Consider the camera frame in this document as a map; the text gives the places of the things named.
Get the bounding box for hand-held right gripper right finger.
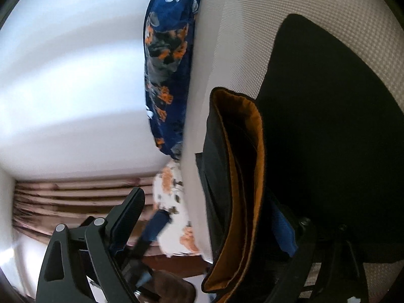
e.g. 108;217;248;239
271;207;370;303

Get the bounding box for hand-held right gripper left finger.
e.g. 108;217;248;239
36;187;146;303

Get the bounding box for person's left hand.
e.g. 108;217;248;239
139;270;197;303

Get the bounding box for floral white pillow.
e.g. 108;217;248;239
152;159;204;257

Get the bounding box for blue dog print blanket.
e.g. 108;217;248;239
143;0;204;161

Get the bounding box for brown patterned curtain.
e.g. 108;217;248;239
12;178;209;280

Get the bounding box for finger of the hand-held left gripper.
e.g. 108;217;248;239
132;210;171;259

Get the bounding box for black pants with orange lining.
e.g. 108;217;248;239
194;13;404;303

